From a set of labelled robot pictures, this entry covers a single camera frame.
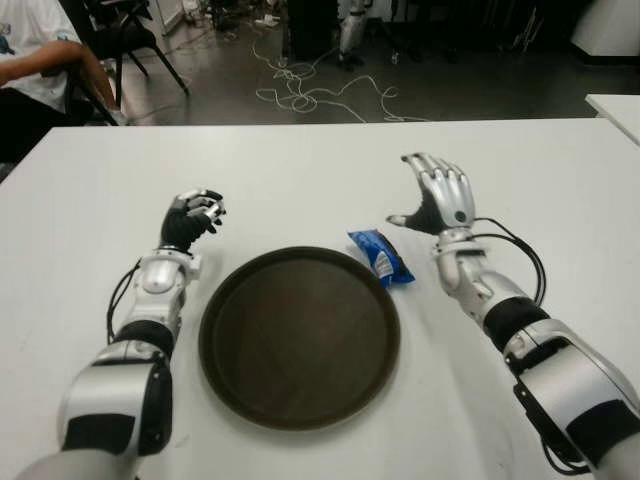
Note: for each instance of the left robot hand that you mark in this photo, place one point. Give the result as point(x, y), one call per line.
point(180, 227)

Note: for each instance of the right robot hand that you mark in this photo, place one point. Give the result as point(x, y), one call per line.
point(447, 195)

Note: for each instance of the blue Oreo packet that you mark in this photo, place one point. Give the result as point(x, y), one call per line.
point(377, 250)

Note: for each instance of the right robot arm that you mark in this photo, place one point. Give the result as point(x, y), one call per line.
point(565, 370)

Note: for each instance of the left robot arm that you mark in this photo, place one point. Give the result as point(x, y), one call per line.
point(115, 390)

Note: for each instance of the small clear bottle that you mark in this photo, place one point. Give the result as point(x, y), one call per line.
point(395, 56)

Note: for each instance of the round dark brown tray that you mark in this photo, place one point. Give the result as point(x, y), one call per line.
point(300, 345)

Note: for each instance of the folded metal stand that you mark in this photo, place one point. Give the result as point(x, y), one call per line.
point(527, 25)

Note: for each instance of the white side table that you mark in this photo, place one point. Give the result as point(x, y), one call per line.
point(617, 107)

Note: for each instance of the black chair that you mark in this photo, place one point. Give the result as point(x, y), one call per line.
point(127, 37)

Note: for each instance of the white cabinet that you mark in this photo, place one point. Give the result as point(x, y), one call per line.
point(170, 15)

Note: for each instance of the black cabinet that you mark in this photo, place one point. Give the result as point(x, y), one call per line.
point(315, 27)

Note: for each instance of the seated person white shirt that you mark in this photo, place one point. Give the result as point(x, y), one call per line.
point(30, 55)

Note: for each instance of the white curved panel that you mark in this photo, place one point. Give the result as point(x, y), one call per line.
point(610, 27)

